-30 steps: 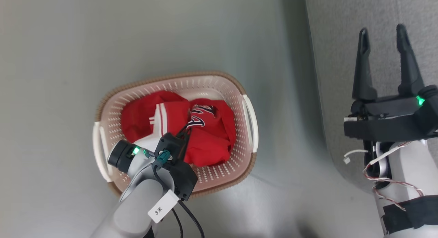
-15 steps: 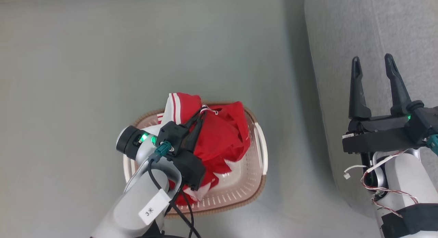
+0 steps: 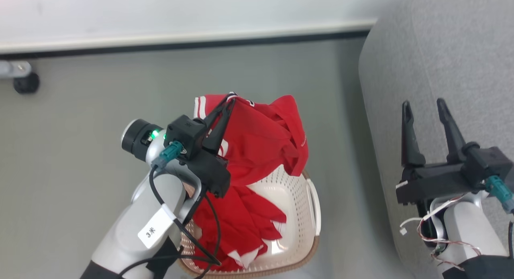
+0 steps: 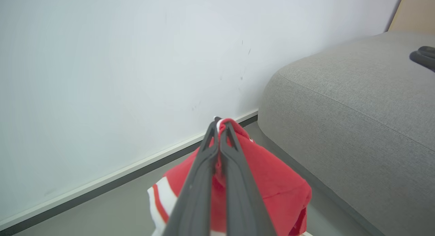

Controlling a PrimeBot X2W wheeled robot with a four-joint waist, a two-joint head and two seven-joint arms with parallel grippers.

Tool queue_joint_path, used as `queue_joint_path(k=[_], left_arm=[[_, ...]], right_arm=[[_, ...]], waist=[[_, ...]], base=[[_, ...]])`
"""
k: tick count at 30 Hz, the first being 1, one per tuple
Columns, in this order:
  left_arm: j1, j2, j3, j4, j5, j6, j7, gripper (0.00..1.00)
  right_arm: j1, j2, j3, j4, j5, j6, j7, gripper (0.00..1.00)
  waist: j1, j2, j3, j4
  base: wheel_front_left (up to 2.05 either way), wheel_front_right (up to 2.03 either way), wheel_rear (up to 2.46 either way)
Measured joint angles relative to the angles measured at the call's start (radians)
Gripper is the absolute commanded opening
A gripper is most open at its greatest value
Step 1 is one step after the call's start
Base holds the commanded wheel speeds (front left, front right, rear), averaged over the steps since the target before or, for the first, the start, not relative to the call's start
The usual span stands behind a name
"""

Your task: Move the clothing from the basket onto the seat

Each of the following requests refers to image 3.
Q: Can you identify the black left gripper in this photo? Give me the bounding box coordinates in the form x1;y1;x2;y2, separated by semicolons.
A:
183;94;238;198

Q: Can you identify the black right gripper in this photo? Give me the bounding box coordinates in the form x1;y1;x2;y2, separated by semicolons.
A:
396;98;483;206

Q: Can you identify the red white sports garment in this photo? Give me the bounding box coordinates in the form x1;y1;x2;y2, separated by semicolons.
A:
192;94;310;272

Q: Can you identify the cream perforated laundry basket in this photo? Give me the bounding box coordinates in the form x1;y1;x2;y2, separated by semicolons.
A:
177;167;322;279

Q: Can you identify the black partition base strip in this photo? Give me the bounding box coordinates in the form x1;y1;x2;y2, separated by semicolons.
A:
0;29;372;61

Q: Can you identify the grey fabric sofa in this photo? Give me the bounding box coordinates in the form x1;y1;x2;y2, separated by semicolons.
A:
359;0;514;279

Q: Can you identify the black caster wheel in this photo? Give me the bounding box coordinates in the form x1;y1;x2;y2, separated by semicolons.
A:
13;72;41;95

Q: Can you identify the grey metal partition foot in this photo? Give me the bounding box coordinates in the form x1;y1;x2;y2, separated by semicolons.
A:
0;61;32;79

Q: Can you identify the black cable with teal plug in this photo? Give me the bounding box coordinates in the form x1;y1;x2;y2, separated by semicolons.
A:
484;175;514;259
149;141;222;267

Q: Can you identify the thin red white wire bundle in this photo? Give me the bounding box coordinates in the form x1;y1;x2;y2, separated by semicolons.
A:
399;193;482;271

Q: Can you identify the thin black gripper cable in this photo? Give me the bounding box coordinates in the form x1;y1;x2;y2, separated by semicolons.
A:
193;191;222;279

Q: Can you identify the white cable label tag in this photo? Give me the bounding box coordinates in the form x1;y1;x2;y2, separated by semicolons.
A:
138;205;177;249

